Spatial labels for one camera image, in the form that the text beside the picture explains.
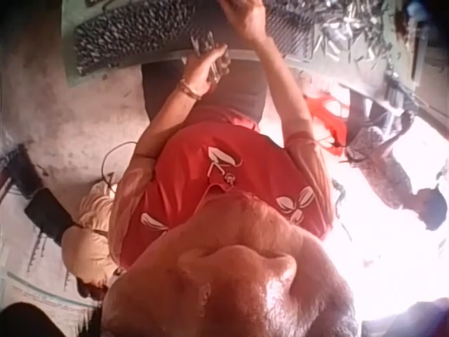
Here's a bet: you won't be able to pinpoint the black tray of metal pins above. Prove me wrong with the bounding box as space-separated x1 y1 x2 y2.
72 0 316 77

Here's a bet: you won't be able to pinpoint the gold bracelet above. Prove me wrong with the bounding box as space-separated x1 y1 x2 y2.
177 79 203 102

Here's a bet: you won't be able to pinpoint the pile of loose metal parts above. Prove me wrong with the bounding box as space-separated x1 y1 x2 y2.
311 0 400 65

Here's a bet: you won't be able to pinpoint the red plastic stool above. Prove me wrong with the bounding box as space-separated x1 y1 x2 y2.
304 93 352 158

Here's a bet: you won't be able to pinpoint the dark metal stand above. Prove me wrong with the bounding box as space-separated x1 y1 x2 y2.
339 66 422 119

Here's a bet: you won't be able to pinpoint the bundle of metal pins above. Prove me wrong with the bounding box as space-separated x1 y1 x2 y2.
181 31 229 84

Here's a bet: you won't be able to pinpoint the person's left hand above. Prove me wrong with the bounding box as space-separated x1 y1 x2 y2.
180 44 232 94

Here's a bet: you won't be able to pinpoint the person's right hand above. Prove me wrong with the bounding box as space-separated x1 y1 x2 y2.
219 0 272 42

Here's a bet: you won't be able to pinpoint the person's legs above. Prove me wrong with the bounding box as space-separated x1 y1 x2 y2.
141 61 269 119

